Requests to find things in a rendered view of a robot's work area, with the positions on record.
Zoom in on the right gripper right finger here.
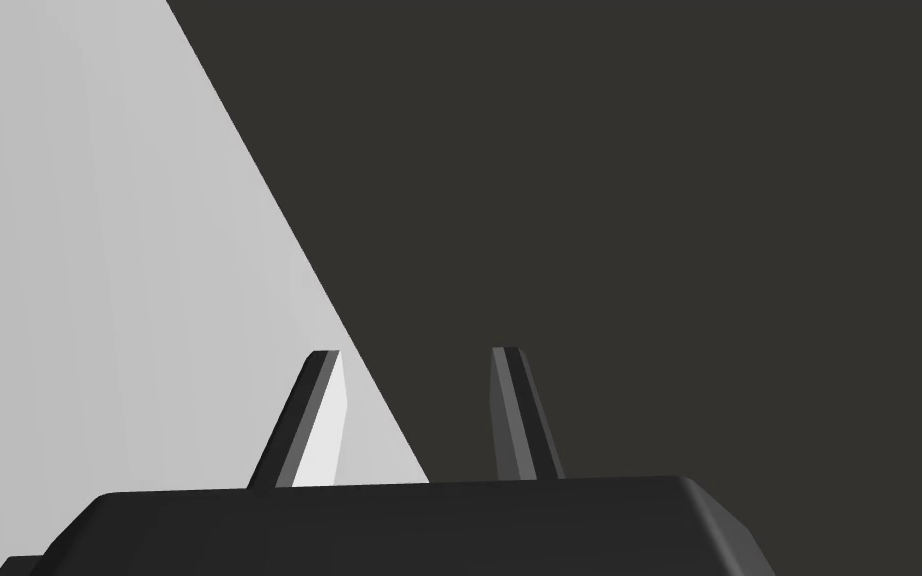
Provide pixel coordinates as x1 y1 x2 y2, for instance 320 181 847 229
489 346 566 482

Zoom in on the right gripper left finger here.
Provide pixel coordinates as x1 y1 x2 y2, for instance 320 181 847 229
246 349 348 490

